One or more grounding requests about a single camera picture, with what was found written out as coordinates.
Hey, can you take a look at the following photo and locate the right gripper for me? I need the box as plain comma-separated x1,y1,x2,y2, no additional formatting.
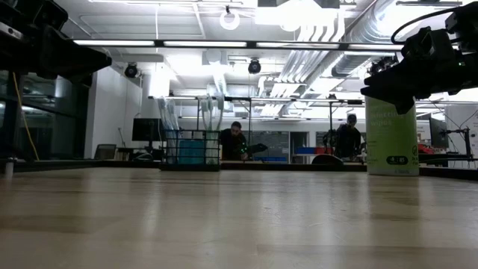
359,25,478,116

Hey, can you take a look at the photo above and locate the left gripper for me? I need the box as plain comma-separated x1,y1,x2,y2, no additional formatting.
0,0,113,88

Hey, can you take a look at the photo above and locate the black monitor on arm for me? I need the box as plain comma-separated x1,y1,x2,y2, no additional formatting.
428,117,450,150

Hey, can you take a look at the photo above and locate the black ceiling spotlight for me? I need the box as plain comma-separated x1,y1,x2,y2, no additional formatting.
124,62,140,80
247,58,263,75
367,55,399,78

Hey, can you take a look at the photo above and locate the long ceiling light strip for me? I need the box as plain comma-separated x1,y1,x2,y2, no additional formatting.
163,40,249,49
347,43,405,52
72,39,156,48

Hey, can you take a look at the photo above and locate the green disinfecting wipes canister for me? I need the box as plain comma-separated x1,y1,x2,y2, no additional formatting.
364,95,421,177

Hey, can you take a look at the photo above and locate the person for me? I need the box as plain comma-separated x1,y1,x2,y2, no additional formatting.
219,120,249,161
328,114,363,161

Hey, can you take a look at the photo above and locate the dark chair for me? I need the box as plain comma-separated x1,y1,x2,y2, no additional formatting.
93,143,118,161

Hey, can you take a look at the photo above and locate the black computer monitor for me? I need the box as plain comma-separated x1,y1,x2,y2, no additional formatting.
131,117,173,143

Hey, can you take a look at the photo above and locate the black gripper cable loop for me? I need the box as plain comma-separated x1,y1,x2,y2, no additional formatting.
390,6,461,46

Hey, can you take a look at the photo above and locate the yellow extension cable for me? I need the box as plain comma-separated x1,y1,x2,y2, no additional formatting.
12,72,40,161

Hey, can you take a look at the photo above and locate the small grey post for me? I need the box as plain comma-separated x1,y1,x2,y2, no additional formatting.
4,156,16,179

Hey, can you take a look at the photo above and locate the white ring lamp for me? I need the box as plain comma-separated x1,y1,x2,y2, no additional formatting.
219,9,241,31

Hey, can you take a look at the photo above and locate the black wire caddy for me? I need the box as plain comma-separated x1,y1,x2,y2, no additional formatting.
160,129,222,173

